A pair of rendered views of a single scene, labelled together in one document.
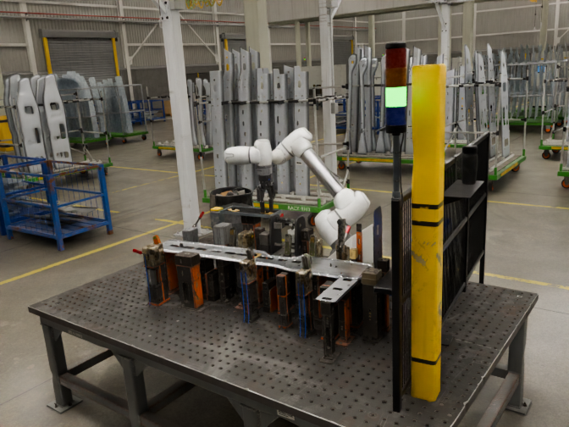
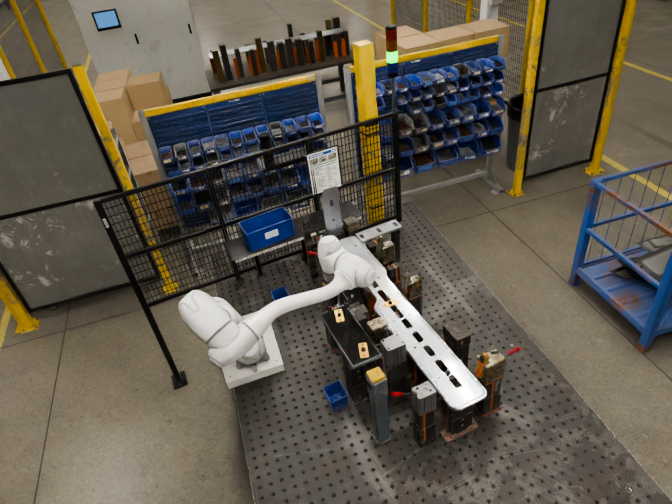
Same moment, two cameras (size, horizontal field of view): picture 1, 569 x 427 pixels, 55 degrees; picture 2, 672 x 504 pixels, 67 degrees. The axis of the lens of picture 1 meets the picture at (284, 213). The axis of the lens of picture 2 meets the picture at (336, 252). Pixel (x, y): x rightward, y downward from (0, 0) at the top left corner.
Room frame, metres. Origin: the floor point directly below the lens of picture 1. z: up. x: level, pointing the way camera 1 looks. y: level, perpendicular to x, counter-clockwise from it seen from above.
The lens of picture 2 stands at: (4.58, 1.26, 2.86)
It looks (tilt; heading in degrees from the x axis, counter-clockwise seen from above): 37 degrees down; 221
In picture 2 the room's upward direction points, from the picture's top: 8 degrees counter-clockwise
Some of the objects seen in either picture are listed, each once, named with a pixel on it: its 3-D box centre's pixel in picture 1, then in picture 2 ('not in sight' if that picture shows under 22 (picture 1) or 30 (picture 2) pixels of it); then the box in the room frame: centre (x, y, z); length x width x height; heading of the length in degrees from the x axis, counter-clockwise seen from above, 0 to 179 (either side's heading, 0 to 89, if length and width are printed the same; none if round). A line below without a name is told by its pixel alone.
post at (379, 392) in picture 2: (219, 243); (379, 408); (3.48, 0.44, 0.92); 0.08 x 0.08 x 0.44; 60
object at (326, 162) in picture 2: not in sight; (324, 170); (2.35, -0.66, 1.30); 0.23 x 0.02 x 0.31; 150
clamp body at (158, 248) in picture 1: (156, 274); (488, 383); (3.07, 0.78, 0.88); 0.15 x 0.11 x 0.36; 150
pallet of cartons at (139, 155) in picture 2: not in sight; (131, 172); (2.13, -3.51, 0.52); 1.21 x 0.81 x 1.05; 57
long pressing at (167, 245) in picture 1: (251, 257); (393, 305); (2.95, 0.20, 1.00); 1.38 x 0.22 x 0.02; 60
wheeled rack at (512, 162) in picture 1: (483, 126); not in sight; (9.11, -3.37, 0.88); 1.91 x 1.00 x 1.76; 144
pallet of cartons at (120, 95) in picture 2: not in sight; (141, 122); (1.21, -4.57, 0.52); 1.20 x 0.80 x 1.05; 50
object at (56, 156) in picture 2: not in sight; (52, 211); (3.33, -2.59, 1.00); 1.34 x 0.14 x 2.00; 143
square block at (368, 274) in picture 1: (372, 305); (353, 242); (2.46, -0.40, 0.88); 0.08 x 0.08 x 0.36; 60
